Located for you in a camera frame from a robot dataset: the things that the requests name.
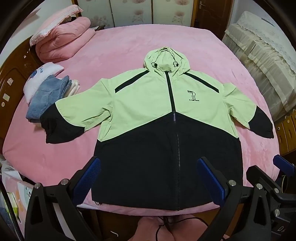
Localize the white printed carton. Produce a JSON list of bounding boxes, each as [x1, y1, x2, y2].
[[1, 162, 35, 223]]

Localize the wooden door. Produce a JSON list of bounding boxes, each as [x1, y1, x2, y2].
[[195, 0, 234, 40]]

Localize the wooden cabinet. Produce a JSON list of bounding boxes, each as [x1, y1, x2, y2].
[[270, 113, 296, 156]]

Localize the bed with pink sheet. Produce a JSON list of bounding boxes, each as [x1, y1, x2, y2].
[[2, 27, 281, 217]]

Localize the green and black hooded jacket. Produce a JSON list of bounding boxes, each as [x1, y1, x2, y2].
[[40, 46, 274, 211]]

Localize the folded blue jeans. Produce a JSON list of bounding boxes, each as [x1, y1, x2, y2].
[[25, 75, 71, 123]]

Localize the wooden headboard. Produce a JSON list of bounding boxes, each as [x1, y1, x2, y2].
[[0, 35, 44, 153]]

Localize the black cable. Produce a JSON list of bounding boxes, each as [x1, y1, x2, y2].
[[155, 214, 210, 241]]

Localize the pink pillow with lace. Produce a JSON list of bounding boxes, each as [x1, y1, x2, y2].
[[30, 5, 84, 46]]

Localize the folded white clothes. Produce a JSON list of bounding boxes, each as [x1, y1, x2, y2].
[[66, 79, 80, 96]]

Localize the floral wardrobe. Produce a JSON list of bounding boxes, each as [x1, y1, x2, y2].
[[77, 0, 193, 29]]

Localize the pink pillows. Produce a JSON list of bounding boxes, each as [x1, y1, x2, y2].
[[35, 17, 96, 63]]

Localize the person's leg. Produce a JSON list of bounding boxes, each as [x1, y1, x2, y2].
[[136, 217, 181, 241]]

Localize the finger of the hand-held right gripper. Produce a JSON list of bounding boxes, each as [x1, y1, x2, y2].
[[246, 165, 281, 189], [272, 155, 296, 173]]

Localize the white folded garment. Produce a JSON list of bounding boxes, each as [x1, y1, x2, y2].
[[24, 62, 64, 104]]

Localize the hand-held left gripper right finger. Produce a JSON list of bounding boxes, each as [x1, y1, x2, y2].
[[196, 157, 275, 241]]

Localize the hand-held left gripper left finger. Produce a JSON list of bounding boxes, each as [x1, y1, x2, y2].
[[24, 156, 102, 241]]

